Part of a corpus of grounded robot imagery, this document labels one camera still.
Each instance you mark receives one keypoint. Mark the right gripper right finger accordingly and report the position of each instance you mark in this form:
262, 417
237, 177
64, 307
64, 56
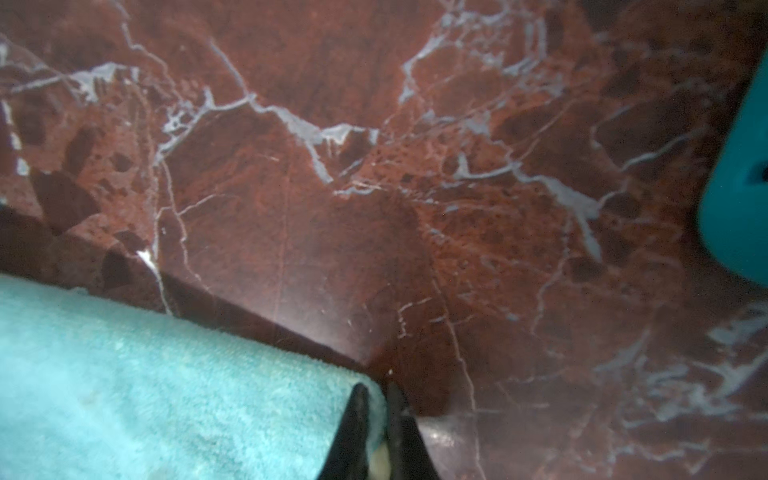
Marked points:
408, 454

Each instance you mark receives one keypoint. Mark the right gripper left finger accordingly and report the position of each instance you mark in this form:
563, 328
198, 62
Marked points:
347, 457

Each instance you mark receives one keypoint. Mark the mint green cloth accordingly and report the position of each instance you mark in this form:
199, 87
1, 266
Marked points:
94, 389

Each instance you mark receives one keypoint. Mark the teal plastic basket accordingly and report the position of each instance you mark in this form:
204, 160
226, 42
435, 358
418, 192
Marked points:
732, 213

